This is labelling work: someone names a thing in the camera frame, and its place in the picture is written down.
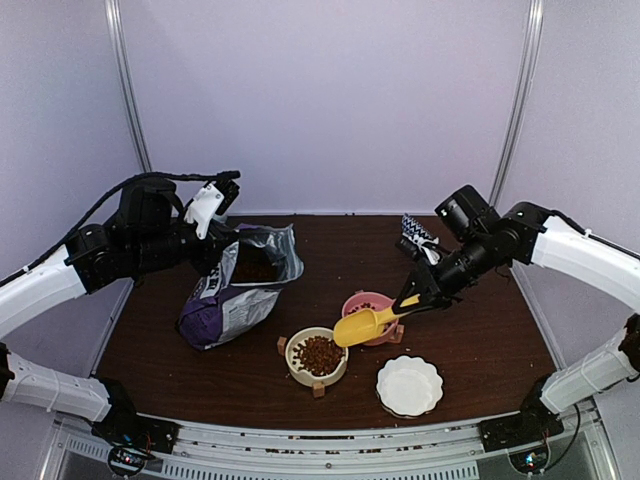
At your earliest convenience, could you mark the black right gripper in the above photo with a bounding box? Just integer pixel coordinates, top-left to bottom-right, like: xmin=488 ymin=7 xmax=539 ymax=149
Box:
xmin=393 ymin=231 xmax=497 ymax=315

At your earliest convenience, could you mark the yellow plastic scoop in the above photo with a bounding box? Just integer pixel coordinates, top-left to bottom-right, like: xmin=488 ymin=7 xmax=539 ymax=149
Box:
xmin=333 ymin=291 xmax=404 ymax=347

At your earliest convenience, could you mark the purple pet food bag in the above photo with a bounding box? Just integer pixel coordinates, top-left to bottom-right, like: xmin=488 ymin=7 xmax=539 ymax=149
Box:
xmin=175 ymin=224 xmax=304 ymax=351

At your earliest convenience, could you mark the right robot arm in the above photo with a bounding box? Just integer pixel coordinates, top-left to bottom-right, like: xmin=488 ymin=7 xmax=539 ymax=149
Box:
xmin=392 ymin=185 xmax=639 ymax=442

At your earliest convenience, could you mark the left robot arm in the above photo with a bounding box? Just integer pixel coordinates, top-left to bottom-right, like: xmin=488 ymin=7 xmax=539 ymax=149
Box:
xmin=1 ymin=171 xmax=240 ymax=444

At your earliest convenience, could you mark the pink pet bowl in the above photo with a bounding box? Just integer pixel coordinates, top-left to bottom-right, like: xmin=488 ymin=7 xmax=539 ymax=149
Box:
xmin=341 ymin=293 xmax=401 ymax=347

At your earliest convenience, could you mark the cream pet bowl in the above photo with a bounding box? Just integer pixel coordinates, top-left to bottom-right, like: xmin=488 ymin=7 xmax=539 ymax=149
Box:
xmin=284 ymin=327 xmax=349 ymax=387

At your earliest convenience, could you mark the kibble in pink bowl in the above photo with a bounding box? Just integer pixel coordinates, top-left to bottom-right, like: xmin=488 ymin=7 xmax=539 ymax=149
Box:
xmin=348 ymin=302 xmax=378 ymax=313

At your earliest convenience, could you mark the blue white patterned bowl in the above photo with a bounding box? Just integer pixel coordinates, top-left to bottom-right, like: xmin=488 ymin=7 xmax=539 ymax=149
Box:
xmin=401 ymin=213 xmax=436 ymax=242

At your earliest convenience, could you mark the white scalloped dish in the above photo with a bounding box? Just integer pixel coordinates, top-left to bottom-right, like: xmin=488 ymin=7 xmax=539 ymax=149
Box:
xmin=375 ymin=355 xmax=444 ymax=418

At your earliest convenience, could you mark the kibble in cream bowl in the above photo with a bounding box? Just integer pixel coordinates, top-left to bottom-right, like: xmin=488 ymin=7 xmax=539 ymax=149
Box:
xmin=293 ymin=335 xmax=345 ymax=377

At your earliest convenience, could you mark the wooden stand under cream bowl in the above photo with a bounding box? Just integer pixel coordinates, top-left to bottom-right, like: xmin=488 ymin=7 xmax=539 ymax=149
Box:
xmin=277 ymin=328 xmax=349 ymax=398

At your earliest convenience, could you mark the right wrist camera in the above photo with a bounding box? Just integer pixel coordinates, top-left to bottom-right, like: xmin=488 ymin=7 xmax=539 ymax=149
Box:
xmin=396 ymin=236 xmax=441 ymax=265

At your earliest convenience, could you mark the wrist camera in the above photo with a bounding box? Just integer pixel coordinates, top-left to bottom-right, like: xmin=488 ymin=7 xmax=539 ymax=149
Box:
xmin=184 ymin=180 xmax=240 ymax=240
xmin=396 ymin=236 xmax=441 ymax=265

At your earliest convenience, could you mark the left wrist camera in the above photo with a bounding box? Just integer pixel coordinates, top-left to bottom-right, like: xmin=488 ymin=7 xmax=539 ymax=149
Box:
xmin=184 ymin=180 xmax=240 ymax=240

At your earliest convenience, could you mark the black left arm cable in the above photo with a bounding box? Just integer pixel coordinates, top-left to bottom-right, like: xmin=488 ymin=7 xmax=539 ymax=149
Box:
xmin=29 ymin=170 xmax=241 ymax=266

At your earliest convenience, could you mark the aluminium front rail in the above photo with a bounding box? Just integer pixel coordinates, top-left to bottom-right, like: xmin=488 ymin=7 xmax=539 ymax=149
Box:
xmin=49 ymin=394 xmax=606 ymax=480

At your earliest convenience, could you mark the aluminium corner post right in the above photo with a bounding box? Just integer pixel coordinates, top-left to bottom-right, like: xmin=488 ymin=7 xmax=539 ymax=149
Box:
xmin=489 ymin=0 xmax=545 ymax=207

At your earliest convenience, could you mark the aluminium corner post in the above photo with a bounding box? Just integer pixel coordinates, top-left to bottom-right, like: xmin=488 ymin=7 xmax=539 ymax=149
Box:
xmin=489 ymin=0 xmax=545 ymax=207
xmin=104 ymin=0 xmax=153 ymax=173

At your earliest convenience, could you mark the aluminium corner post left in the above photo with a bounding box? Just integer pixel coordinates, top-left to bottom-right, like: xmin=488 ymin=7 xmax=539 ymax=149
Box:
xmin=104 ymin=0 xmax=153 ymax=173

